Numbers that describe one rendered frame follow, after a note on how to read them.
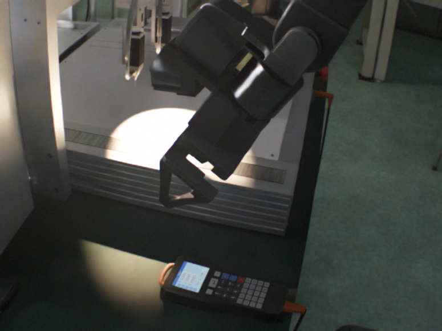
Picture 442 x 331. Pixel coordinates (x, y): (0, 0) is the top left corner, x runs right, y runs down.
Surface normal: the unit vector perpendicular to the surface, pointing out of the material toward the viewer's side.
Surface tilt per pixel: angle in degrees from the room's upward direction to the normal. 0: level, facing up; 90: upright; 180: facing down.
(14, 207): 90
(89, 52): 0
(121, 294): 0
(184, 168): 30
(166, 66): 90
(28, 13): 90
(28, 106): 90
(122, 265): 0
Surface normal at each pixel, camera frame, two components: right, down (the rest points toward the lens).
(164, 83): -0.37, 0.51
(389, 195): 0.07, -0.82
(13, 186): 0.97, 0.18
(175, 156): 0.52, -0.58
